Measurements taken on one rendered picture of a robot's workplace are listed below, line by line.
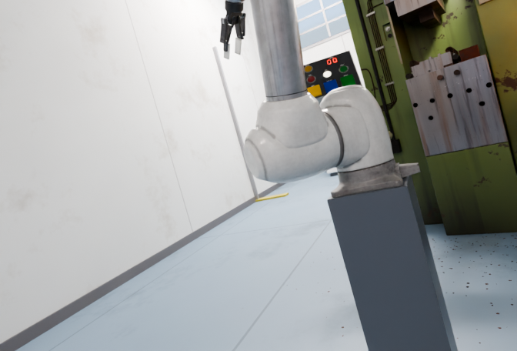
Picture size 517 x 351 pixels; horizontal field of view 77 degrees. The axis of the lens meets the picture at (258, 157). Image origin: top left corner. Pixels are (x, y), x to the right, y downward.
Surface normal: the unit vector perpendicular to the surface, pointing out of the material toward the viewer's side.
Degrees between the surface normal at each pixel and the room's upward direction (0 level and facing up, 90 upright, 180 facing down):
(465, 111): 90
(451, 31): 90
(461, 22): 90
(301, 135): 102
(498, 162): 90
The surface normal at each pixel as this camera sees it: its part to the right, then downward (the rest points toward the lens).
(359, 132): 0.29, -0.04
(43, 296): 0.86, -0.22
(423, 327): -0.44, 0.15
